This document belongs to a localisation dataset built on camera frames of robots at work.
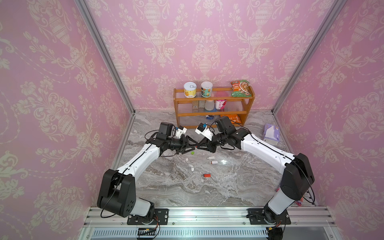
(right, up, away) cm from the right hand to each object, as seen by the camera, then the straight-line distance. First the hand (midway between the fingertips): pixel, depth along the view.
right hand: (199, 145), depth 79 cm
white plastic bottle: (+7, +24, +20) cm, 32 cm away
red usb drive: (+5, -19, +9) cm, 22 cm away
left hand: (-1, -1, -1) cm, 2 cm away
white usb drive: (+8, -10, +16) cm, 20 cm away
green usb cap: (-4, -7, +18) cm, 20 cm away
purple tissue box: (+49, +4, +21) cm, 53 cm away
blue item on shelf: (+9, +16, +33) cm, 38 cm away
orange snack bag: (+27, +16, +33) cm, 46 cm away
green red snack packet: (+24, +32, +9) cm, 41 cm away
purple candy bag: (+51, -29, -3) cm, 59 cm away
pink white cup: (+14, +24, +18) cm, 33 cm away
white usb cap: (-4, -16, +11) cm, 20 cm away
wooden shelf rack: (-6, +20, +25) cm, 32 cm away
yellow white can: (-5, +31, +6) cm, 32 cm away
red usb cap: (-2, -1, -2) cm, 2 cm away
